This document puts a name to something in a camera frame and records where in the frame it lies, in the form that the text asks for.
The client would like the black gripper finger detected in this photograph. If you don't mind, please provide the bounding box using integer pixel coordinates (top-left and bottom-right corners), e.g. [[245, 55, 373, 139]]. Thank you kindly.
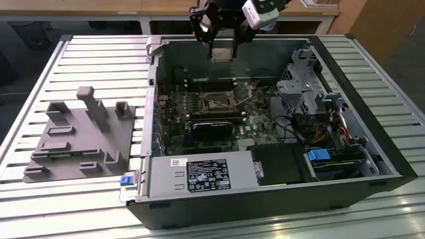
[[230, 11, 256, 58], [188, 6, 216, 60]]

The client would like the silver CPU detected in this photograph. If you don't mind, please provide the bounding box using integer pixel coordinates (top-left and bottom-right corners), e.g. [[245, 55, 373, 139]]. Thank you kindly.
[[212, 48, 233, 63]]

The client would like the CPU socket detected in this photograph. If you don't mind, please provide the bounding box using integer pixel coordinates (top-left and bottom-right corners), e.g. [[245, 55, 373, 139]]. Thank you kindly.
[[198, 91, 240, 112]]

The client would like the grey plastic case latch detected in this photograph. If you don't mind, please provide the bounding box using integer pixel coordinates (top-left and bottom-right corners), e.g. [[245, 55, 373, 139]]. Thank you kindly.
[[145, 36, 170, 56]]

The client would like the silver drive cage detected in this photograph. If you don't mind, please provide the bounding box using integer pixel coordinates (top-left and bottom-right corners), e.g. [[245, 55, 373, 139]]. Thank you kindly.
[[276, 48, 346, 116]]

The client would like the green motherboard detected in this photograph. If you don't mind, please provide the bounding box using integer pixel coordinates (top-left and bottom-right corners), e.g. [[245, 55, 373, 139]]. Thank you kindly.
[[153, 65, 293, 157]]

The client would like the black graphics card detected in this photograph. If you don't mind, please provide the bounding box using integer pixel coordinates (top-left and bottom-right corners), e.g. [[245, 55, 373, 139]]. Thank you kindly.
[[192, 120, 233, 139]]

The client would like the wooden cabinet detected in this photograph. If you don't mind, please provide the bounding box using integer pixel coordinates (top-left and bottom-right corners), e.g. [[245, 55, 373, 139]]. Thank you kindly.
[[328, 0, 425, 66]]

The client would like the silver chipset heatsink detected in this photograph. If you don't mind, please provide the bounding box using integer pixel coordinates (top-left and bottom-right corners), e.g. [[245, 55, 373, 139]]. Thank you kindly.
[[236, 138, 254, 149]]

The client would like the black waste bin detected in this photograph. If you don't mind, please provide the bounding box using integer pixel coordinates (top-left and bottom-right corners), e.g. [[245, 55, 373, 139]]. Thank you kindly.
[[8, 20, 53, 51]]

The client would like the black plastic shroud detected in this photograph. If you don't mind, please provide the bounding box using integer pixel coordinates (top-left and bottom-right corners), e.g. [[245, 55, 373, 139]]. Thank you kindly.
[[248, 143, 317, 187]]

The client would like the hard disk in blue carrier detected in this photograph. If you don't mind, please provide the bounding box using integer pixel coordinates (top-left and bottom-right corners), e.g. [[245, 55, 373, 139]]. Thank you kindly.
[[306, 148, 363, 175]]

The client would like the grey parts rack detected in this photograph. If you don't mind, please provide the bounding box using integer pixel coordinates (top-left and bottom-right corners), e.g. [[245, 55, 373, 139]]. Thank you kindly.
[[21, 86, 137, 184]]

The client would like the silver power supply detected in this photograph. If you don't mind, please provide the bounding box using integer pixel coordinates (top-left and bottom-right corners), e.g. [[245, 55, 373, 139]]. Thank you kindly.
[[145, 150, 264, 200]]

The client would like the green RAM stick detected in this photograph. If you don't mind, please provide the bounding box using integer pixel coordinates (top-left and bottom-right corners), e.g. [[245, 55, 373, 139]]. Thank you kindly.
[[45, 151, 84, 159]]

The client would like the black open PC case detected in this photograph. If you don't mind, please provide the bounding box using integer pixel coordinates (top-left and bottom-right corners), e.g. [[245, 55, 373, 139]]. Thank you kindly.
[[125, 33, 418, 230]]

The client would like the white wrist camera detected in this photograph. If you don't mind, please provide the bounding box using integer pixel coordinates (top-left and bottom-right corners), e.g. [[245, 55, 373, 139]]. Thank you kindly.
[[241, 0, 280, 32]]

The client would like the wooden desk white frame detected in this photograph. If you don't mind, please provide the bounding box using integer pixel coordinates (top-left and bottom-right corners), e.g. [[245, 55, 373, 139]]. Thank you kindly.
[[0, 0, 342, 35]]

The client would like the black cable bundle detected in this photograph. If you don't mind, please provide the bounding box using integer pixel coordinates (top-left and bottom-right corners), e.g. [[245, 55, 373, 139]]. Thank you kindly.
[[269, 113, 308, 146]]

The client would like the yellow orange wire bundle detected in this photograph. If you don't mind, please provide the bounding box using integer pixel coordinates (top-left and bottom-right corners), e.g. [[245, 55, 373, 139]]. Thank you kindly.
[[312, 123, 351, 145]]

